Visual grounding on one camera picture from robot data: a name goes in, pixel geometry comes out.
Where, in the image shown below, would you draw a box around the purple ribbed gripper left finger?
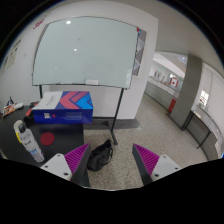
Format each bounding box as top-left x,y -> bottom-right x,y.
42,143 -> 91,187

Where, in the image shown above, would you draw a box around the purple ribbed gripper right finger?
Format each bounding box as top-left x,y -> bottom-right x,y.
132,144 -> 181,185

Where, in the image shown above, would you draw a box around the clear plastic water bottle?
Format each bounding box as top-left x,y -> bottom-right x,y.
19,124 -> 44,163

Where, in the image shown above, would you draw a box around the black bag on floor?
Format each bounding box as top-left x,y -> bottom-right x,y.
87,139 -> 113,171

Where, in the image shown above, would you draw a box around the red round coaster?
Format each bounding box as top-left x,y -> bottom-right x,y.
40,132 -> 55,146

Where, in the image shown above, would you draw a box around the blue cardboard box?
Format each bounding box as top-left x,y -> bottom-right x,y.
32,91 -> 93,124

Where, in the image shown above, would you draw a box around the red fire cabinet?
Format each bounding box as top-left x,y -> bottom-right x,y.
168,98 -> 176,113

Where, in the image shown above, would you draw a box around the small items on table edge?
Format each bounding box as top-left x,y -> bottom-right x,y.
3,98 -> 24,116

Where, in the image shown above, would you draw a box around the grey concrete pillar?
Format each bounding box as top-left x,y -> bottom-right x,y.
170,54 -> 202,129

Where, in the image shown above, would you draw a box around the whiteboard on black stand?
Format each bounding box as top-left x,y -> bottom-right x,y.
31,16 -> 139,146

